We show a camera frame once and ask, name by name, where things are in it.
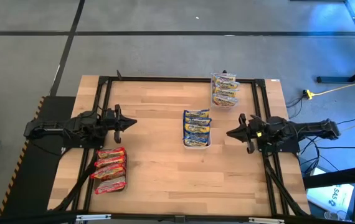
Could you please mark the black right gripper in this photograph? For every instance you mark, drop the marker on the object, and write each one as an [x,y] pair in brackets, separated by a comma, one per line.
[258,132]

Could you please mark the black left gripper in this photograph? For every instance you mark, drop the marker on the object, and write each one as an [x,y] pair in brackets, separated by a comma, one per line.
[112,121]

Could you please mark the red beef noodle pack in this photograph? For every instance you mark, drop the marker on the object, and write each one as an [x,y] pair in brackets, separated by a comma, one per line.
[111,152]
[109,171]
[110,185]
[110,161]

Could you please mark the blue soy sauce noodle pack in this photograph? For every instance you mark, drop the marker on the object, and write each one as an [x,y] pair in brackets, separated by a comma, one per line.
[196,137]
[196,113]
[197,121]
[197,128]

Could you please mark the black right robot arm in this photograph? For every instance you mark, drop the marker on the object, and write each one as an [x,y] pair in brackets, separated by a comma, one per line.
[308,129]

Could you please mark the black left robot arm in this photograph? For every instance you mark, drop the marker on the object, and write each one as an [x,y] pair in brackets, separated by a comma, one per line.
[50,127]

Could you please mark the clear plastic bin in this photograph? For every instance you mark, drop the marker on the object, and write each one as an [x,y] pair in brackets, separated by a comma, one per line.
[225,107]

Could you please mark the white plastic bin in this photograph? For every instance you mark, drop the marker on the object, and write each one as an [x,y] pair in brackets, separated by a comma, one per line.
[196,147]

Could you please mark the smoky grey plastic bin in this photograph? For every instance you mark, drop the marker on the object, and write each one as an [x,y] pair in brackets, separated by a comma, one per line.
[96,184]

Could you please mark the yellow power plug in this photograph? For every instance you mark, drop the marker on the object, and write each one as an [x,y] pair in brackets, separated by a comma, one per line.
[307,94]

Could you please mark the black side table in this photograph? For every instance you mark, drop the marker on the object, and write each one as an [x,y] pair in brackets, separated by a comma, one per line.
[336,179]

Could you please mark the black hazard-striped floor mat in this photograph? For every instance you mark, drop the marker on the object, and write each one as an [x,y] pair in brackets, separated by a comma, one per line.
[34,174]

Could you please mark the white printed sign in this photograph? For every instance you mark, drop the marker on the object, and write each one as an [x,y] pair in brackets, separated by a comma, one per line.
[330,196]

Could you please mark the black crossbeam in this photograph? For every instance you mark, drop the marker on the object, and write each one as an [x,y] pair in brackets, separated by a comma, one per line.
[25,219]

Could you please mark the black aluminium table frame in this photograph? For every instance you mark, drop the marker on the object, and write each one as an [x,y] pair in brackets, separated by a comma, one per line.
[180,79]

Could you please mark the silver metal bracket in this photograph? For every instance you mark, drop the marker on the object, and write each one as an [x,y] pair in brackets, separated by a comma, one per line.
[93,217]
[266,220]

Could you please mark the black metal desk frame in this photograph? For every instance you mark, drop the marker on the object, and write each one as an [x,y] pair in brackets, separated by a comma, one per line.
[333,80]

